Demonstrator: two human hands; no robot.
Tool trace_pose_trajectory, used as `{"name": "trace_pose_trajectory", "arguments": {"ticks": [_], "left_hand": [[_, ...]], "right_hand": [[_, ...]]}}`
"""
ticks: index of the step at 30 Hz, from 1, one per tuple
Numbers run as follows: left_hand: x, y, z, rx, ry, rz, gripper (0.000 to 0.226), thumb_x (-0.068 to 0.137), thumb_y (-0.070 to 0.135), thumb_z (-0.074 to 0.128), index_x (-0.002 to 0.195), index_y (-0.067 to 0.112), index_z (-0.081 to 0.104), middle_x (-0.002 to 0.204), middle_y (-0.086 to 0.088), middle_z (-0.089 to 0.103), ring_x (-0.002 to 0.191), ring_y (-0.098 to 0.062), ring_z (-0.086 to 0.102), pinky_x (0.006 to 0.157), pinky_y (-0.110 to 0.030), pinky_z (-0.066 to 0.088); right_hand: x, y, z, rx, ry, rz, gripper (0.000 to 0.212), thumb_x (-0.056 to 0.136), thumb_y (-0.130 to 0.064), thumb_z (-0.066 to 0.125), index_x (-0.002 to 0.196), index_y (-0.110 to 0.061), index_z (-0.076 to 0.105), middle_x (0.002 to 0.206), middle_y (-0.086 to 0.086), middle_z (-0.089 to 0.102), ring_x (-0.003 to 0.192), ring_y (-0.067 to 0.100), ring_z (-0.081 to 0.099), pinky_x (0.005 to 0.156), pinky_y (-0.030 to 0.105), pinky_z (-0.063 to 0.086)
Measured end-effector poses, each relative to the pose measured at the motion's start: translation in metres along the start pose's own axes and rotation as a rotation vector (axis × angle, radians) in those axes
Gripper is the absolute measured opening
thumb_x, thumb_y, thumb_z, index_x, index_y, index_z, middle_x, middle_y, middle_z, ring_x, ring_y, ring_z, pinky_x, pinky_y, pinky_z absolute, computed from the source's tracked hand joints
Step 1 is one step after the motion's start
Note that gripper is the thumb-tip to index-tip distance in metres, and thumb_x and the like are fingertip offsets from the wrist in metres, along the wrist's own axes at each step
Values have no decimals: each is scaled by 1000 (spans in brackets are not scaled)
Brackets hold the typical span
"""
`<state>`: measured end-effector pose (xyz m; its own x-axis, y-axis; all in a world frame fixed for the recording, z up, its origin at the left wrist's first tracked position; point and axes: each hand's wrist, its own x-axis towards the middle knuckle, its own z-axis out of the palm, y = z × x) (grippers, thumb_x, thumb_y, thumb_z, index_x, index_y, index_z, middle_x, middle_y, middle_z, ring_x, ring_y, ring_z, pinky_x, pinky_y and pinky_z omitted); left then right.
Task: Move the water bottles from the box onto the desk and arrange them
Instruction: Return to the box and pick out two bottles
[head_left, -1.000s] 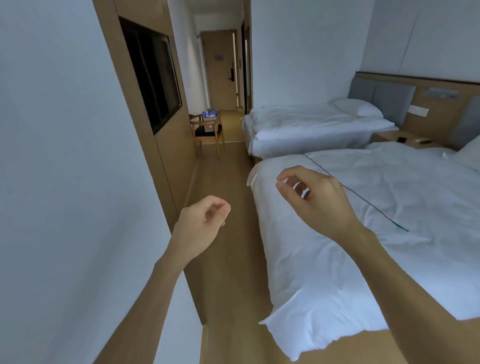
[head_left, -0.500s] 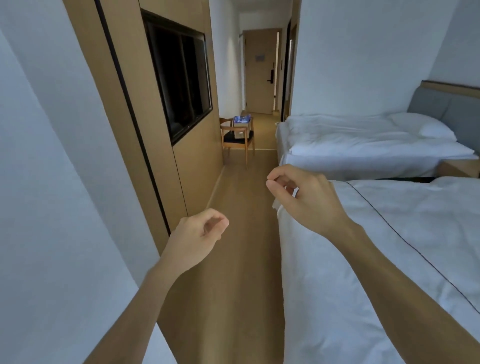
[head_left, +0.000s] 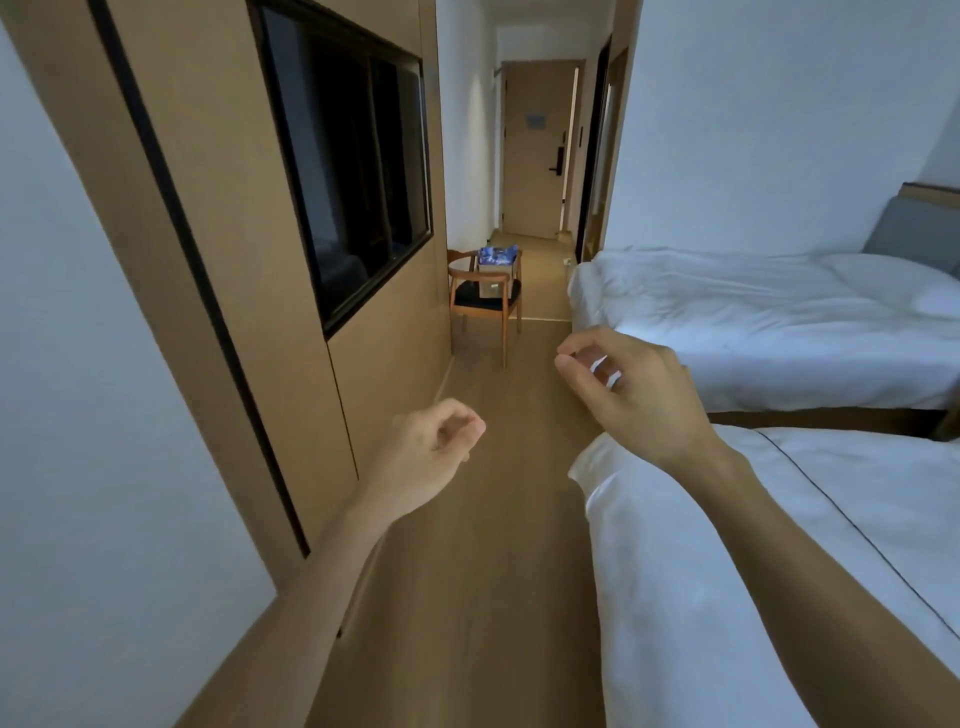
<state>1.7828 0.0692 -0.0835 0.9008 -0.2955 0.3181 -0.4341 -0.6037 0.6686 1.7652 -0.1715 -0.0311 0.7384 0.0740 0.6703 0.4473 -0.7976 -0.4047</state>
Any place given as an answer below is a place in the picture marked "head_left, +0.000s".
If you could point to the wooden wall panel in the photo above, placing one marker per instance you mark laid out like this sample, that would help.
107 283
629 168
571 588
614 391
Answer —
225 262

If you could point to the brown cardboard box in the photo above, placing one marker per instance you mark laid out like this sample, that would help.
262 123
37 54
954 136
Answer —
495 281

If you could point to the black door lock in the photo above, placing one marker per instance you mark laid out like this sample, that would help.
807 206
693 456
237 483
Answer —
557 161

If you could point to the wooden open wardrobe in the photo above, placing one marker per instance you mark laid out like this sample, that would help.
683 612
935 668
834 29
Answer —
611 150

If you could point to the pile of water bottles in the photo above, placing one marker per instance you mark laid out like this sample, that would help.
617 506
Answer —
497 256

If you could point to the black wall television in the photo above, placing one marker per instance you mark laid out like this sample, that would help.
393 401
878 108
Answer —
345 165

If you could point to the person's left hand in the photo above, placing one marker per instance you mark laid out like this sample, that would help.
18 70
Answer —
416 465

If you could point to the wooden chair curved backrest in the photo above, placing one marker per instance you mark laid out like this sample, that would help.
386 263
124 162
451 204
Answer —
487 304

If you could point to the wooden door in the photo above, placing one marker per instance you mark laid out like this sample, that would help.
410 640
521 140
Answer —
536 187

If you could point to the person's right forearm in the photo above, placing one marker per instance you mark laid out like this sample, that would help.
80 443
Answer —
825 615

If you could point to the grey door sign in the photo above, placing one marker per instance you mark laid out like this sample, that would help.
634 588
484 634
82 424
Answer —
535 121

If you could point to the person's left forearm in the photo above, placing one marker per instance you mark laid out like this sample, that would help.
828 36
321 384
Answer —
292 637

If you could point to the wooden headboard grey pads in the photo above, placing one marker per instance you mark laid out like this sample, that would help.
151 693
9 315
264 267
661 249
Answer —
915 232

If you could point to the white pillow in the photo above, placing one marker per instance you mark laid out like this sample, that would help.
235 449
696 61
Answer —
900 281

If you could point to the person's right hand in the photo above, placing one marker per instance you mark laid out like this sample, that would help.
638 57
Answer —
652 405

